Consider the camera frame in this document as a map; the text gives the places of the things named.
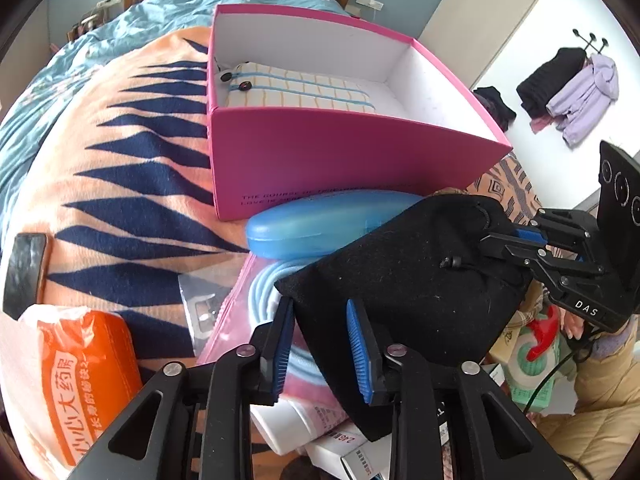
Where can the pink cardboard box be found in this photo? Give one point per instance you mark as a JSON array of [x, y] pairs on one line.
[[310, 155]]

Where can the white plastic bottle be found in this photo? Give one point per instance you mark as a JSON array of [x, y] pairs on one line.
[[295, 425]]

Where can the person's tan jacket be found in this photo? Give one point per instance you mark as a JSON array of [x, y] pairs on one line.
[[600, 445]]

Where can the black hanging garment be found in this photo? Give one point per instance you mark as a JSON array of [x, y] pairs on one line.
[[550, 77]]

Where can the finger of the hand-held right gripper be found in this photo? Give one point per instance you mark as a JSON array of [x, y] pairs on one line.
[[525, 247], [570, 230]]

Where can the person's right forearm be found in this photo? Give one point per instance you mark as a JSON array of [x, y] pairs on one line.
[[610, 375]]

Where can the green white box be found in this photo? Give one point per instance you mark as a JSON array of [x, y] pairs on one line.
[[515, 382]]

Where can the blue patterned quilt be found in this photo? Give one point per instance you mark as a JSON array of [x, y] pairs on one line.
[[60, 75]]

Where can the white wall socket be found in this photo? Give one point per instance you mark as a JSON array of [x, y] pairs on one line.
[[369, 2], [110, 1]]

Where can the checkered fabric pouch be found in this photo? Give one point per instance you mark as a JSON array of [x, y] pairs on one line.
[[300, 90]]

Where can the orange plastic bag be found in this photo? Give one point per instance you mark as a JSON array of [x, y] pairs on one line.
[[85, 380]]

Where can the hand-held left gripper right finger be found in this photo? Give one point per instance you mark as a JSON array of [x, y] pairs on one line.
[[360, 355]]

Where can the blue glasses case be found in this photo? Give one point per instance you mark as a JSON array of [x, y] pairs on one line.
[[310, 227]]

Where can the beige door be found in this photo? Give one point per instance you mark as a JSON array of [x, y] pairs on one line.
[[480, 15]]

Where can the clear plastic bag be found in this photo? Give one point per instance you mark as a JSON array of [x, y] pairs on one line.
[[205, 310]]

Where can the dark clothing pile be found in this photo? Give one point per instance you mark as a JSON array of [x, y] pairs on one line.
[[495, 105]]

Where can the orange geometric patterned cloth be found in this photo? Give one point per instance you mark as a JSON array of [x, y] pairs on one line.
[[510, 185]]

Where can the pink hanging garment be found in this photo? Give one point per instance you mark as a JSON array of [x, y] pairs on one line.
[[541, 124]]

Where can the black phone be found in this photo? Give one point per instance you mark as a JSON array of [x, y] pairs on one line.
[[25, 275]]

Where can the orange navy striped blanket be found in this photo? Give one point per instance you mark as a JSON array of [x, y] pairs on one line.
[[125, 210]]

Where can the black coat rack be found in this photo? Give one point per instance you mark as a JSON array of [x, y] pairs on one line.
[[592, 40]]

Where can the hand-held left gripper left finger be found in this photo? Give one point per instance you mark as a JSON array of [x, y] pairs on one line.
[[280, 350]]

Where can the purple hanging jacket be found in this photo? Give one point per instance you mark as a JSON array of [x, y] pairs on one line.
[[587, 100]]

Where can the white medicine box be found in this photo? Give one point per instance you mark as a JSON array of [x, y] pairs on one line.
[[365, 462], [335, 442]]

